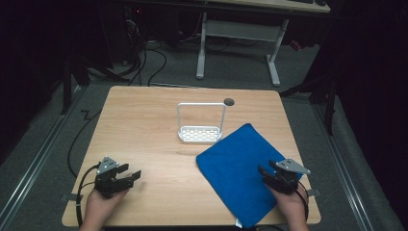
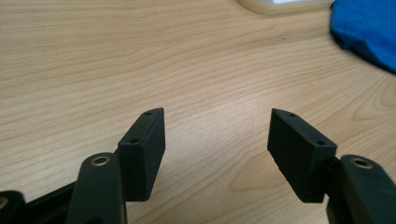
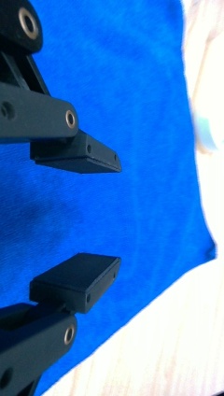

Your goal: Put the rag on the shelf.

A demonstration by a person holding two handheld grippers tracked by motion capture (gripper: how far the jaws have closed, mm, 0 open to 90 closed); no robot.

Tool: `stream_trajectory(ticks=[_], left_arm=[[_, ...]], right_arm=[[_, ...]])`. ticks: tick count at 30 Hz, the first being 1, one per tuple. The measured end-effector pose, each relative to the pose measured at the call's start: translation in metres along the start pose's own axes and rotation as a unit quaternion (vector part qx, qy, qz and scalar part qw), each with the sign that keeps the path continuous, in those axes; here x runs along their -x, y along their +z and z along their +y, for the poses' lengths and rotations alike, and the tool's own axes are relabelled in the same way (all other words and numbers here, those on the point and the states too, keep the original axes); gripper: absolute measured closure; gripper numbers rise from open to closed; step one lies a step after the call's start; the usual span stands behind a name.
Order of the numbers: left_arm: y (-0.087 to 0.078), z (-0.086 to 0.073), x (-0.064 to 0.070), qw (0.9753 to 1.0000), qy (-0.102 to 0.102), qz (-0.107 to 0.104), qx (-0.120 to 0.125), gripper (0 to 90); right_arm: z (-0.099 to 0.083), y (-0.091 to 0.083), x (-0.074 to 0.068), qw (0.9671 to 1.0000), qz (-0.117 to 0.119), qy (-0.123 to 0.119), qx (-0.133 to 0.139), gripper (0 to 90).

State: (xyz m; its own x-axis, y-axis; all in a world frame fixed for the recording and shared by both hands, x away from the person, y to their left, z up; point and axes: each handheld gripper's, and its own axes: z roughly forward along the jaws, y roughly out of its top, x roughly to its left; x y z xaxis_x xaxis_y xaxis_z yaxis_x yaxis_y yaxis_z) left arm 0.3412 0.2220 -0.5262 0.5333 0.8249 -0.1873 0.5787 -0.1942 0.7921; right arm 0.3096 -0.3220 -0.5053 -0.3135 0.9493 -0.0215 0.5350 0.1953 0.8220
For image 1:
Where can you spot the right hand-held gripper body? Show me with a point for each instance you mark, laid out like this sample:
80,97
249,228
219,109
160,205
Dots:
285,181

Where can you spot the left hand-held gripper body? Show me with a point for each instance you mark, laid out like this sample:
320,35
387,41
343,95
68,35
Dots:
107,184

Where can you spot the blue cloth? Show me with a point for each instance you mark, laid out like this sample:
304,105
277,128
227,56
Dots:
237,160

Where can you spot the person's right hand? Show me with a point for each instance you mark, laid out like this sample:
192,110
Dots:
292,205

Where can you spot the grey table edge clip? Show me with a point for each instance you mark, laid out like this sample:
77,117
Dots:
313,192
71,197

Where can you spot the black table grommet hole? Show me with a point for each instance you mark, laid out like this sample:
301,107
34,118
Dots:
229,102

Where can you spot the black stand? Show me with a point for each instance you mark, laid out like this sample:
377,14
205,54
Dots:
66,86
330,96

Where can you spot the red object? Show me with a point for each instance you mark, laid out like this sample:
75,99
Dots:
295,45

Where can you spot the white-framed desk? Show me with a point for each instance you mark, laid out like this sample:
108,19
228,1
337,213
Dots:
239,30

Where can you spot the metal floor rail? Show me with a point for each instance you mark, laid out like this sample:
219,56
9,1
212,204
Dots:
341,166
35,160

